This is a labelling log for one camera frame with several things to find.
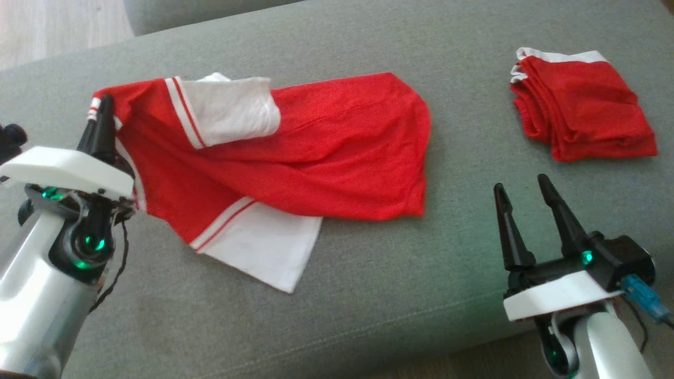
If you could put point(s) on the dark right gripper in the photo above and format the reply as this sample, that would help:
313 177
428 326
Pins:
558 269

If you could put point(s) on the large grey sofa seat cushion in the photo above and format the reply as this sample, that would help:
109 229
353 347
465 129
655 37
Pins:
368 295

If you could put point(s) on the small grey sofa cushion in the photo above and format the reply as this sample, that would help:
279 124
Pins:
200 13

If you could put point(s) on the red shirt with white sleeves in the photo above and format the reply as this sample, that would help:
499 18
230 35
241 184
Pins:
326 158

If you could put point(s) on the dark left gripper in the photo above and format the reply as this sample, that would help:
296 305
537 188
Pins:
95 206

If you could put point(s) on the blue right camera plug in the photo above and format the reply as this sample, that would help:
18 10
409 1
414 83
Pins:
645 297

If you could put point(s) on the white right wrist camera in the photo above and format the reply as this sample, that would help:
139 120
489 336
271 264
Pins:
558 297

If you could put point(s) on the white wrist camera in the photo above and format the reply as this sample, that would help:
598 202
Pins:
558 297
63 168

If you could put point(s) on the red shorts with white band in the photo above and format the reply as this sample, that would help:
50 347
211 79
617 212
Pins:
579 110

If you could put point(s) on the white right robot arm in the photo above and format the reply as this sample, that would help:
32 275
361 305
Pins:
605 347

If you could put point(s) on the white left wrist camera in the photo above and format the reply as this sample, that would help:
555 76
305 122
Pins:
63 168

